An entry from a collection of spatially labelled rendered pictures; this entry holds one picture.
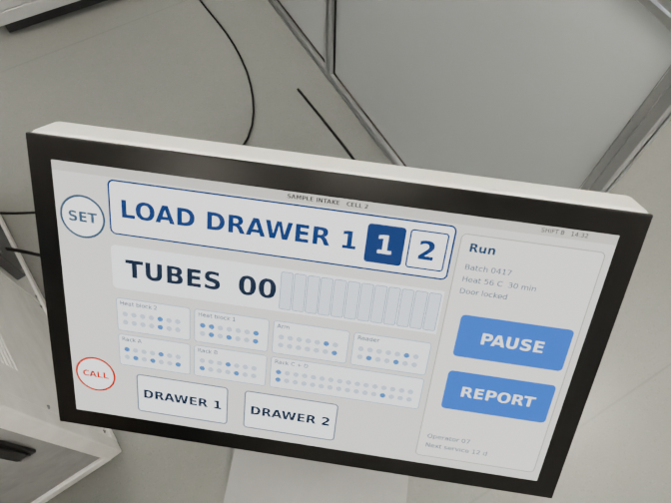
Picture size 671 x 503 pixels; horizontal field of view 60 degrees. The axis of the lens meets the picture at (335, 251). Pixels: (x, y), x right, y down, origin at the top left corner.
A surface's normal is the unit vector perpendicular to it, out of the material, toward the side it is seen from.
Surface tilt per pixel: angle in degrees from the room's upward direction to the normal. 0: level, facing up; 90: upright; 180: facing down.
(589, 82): 90
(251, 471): 5
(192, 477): 0
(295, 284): 50
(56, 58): 0
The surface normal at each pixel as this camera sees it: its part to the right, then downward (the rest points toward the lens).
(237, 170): -0.11, 0.40
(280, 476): 0.00, -0.39
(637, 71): -0.86, 0.46
